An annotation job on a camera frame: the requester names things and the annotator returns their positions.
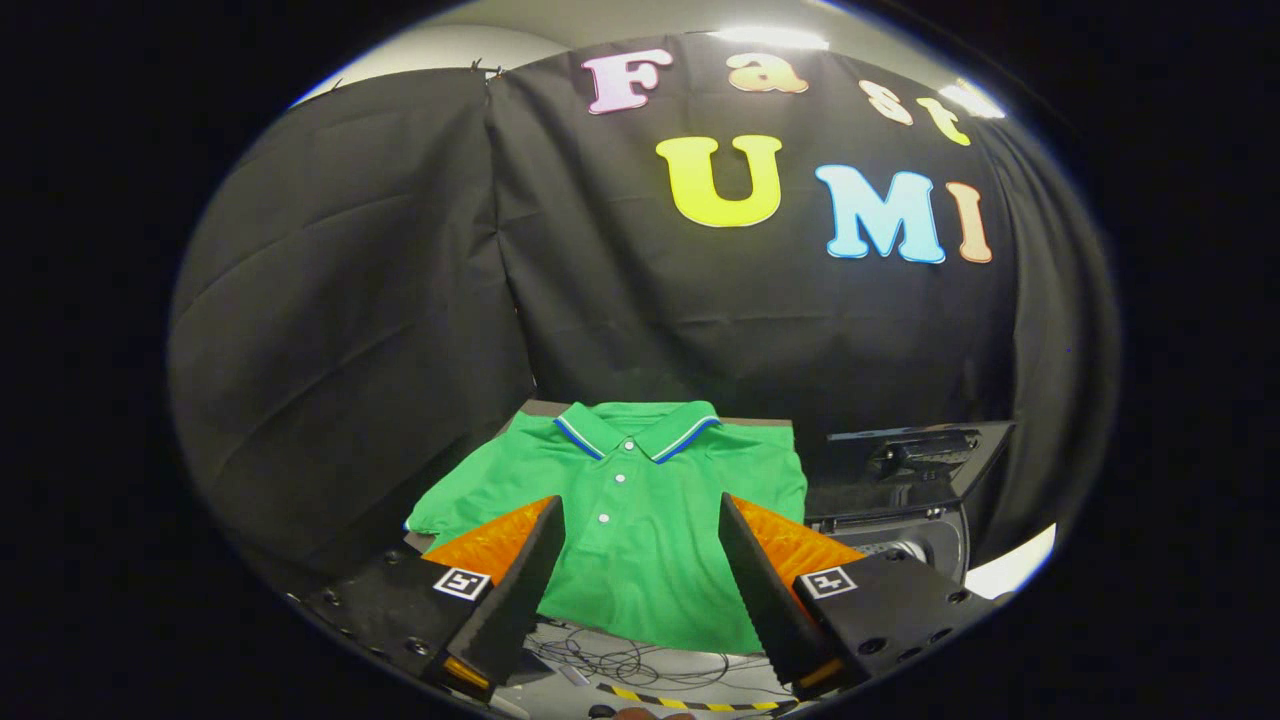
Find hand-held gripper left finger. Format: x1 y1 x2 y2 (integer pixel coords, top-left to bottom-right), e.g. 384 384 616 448
300 495 566 701

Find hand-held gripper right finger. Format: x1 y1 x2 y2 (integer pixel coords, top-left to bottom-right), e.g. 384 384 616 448
718 493 1001 701

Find green polo shirt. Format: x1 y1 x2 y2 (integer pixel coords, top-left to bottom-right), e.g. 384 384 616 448
405 400 809 656

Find yellow black striped tape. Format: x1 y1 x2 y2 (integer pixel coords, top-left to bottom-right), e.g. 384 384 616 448
597 683 801 713

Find grey cabinet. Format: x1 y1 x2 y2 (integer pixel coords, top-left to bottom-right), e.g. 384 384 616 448
405 398 796 551

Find white board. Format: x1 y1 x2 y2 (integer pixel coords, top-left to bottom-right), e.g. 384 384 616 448
965 523 1058 601

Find black backdrop cloth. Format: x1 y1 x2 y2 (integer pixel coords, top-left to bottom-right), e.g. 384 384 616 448
168 30 1121 591

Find ceiling light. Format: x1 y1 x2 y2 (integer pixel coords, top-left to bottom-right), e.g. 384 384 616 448
940 80 1006 119
710 27 831 51

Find black floor cables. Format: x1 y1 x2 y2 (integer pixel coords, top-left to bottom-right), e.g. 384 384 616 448
525 620 736 691

